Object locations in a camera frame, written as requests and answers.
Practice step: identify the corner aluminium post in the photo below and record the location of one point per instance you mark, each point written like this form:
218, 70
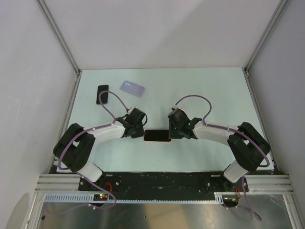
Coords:
58, 35
274, 20

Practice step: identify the right back corner aluminium post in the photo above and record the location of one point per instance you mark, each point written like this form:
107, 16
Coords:
274, 20

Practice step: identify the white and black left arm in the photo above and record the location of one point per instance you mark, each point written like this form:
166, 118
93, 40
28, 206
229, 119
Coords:
75, 146

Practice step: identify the controller board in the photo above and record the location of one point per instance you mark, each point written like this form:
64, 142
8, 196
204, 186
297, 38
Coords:
230, 201
100, 197

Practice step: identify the phone in teal case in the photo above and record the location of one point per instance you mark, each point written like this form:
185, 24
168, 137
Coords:
102, 94

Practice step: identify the purple smartphone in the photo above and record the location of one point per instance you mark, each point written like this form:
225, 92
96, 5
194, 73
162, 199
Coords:
157, 132

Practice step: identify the pink phone case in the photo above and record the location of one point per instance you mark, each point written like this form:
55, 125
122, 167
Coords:
157, 138

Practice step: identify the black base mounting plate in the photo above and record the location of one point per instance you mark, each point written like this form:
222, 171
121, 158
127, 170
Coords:
165, 186

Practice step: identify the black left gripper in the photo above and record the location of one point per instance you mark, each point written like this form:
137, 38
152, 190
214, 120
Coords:
140, 133

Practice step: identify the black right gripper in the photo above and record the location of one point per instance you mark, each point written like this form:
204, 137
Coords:
172, 135

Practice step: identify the front aluminium frame rail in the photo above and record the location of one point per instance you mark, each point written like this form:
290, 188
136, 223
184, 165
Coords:
258, 184

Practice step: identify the left back corner aluminium post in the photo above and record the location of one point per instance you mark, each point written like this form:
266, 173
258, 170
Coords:
58, 35

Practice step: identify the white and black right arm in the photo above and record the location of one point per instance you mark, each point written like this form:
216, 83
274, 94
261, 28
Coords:
247, 145

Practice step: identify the right controller board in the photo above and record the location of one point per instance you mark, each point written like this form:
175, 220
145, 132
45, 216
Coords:
230, 201

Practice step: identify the left controller board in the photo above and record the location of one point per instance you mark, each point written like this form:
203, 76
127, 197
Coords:
100, 197

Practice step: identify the lilac phone case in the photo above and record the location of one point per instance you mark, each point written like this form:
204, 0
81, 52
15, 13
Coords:
132, 88

